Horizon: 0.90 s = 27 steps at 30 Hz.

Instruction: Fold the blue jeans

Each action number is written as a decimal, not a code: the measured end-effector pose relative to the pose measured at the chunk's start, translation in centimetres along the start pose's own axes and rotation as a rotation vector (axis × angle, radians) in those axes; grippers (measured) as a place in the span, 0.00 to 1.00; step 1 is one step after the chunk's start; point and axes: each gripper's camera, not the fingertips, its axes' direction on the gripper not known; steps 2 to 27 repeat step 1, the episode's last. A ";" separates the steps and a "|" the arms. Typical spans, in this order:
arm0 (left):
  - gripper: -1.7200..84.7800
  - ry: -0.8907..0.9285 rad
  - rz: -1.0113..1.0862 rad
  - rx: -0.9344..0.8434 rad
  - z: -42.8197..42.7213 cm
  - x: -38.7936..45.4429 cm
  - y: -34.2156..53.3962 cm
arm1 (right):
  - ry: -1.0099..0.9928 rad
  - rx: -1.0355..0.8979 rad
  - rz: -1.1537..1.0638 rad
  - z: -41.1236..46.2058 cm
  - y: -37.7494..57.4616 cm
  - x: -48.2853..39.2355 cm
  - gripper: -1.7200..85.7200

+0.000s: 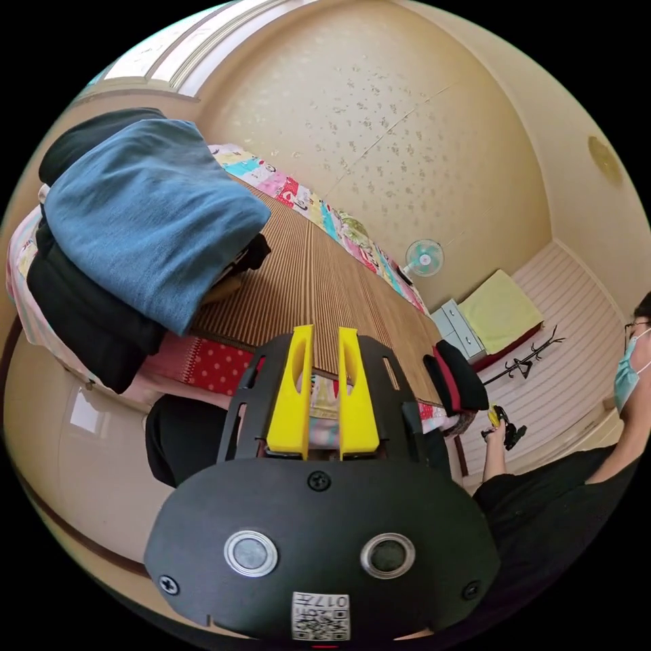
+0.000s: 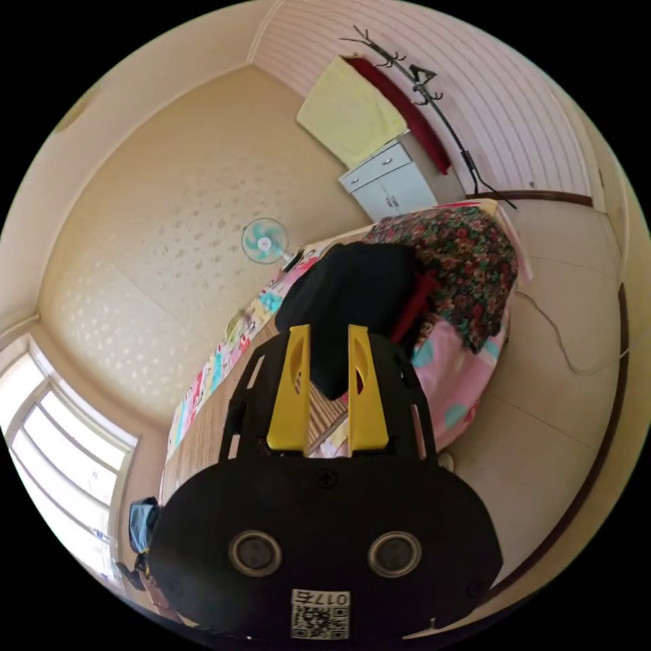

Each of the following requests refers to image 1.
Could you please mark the white cupboard with yellow cloth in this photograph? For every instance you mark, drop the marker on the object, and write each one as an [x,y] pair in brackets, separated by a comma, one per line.
[460,328]

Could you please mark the person's right hand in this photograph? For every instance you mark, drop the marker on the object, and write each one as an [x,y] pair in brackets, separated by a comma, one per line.
[496,436]

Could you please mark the bed with woven mat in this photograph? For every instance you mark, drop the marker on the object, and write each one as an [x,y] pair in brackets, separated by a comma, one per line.
[325,285]

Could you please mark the person's body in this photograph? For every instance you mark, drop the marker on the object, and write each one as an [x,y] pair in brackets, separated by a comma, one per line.
[559,513]

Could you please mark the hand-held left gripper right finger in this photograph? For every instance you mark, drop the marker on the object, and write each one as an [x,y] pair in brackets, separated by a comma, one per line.
[358,427]

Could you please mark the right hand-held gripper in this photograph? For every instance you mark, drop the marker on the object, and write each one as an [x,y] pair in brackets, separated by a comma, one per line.
[513,432]

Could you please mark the pile of clothes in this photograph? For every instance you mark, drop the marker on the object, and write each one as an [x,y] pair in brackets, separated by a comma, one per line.
[458,379]
[142,213]

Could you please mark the person's right forearm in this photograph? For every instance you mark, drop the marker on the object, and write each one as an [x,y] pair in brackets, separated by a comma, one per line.
[494,463]

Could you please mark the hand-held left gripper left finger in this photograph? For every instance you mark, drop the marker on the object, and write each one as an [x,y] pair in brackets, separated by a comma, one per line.
[287,427]

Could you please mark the black coat rack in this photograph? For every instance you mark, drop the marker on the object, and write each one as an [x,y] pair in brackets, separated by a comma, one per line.
[518,367]

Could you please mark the white standing fan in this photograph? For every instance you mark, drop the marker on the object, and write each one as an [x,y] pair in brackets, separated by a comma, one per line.
[424,258]

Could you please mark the window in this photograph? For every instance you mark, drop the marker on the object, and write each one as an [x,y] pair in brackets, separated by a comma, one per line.
[152,56]

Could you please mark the round ceiling lamp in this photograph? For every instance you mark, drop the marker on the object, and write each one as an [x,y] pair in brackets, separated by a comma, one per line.
[605,160]

